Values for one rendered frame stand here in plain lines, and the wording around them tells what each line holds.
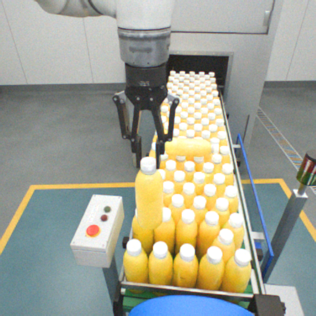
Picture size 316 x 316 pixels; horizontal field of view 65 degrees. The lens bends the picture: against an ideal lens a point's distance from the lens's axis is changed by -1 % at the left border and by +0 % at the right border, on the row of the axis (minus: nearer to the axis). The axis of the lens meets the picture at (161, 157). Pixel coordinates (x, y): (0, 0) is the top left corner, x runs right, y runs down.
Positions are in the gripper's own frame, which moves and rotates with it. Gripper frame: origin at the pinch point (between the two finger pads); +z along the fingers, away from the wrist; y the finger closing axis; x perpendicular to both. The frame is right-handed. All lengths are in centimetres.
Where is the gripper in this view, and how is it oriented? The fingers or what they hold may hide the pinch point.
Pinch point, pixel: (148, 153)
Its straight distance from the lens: 57.5
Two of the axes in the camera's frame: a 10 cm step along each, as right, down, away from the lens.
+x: 1.1, -5.8, 8.1
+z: 0.0, 8.1, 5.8
